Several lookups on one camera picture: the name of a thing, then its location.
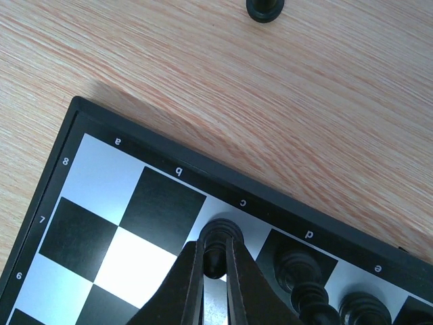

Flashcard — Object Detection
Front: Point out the black queen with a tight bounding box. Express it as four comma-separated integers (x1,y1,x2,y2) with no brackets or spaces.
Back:
274,250,340,325

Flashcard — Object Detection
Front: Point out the black knight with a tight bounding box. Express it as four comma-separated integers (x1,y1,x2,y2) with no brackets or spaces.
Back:
246,0,285,23

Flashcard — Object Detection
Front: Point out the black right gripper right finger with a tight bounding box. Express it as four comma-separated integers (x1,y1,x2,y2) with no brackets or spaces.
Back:
226,239,302,324

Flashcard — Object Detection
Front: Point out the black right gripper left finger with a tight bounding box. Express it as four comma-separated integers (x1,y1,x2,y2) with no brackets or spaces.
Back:
128,240,204,324

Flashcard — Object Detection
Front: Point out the black bishop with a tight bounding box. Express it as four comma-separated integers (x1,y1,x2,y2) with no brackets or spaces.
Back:
199,218,244,279

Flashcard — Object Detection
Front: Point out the black king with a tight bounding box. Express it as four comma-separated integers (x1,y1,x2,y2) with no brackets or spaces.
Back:
339,292,392,325

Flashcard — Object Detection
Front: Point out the black and white chessboard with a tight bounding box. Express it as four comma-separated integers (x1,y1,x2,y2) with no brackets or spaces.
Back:
1,96,432,324

